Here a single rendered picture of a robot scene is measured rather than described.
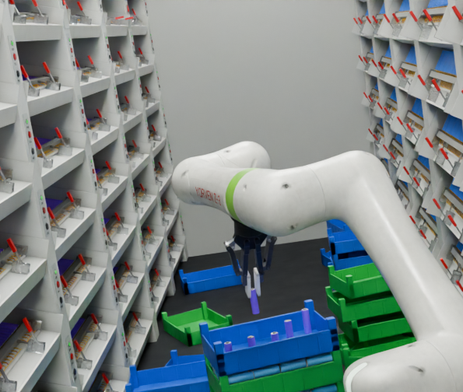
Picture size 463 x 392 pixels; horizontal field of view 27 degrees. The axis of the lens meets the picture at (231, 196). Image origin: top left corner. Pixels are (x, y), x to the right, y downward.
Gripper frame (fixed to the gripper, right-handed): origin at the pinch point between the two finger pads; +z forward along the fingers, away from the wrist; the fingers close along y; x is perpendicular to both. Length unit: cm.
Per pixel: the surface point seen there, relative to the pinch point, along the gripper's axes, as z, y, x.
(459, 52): -47, 58, 13
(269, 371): 10.8, -2.1, -20.4
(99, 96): 24, -16, 160
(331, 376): 14.6, 12.5, -23.0
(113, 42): 34, -1, 231
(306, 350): 7.5, 7.3, -19.7
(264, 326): 14.0, 2.3, -1.1
